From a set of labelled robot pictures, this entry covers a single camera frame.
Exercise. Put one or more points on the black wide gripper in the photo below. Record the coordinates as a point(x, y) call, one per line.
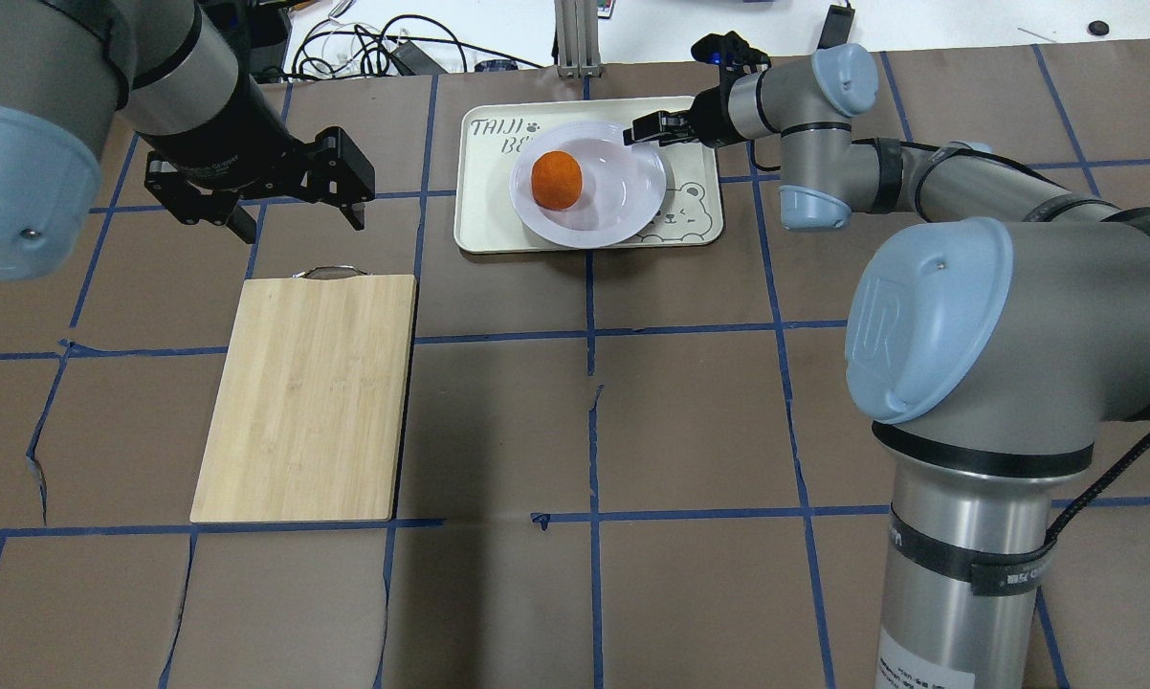
point(219, 139)

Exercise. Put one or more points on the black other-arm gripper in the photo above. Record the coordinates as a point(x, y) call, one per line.
point(711, 116)

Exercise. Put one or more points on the white round plate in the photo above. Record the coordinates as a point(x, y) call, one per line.
point(622, 186)

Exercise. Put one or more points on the orange fruit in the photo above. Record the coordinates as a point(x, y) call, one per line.
point(556, 181)

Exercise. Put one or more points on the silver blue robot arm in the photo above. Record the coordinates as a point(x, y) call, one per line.
point(1001, 347)

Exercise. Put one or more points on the black power adapter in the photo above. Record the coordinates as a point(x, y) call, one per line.
point(837, 26)

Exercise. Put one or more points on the bamboo cutting board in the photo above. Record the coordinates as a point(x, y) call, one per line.
point(309, 417)

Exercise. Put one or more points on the aluminium profile post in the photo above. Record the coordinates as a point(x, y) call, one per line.
point(577, 44)

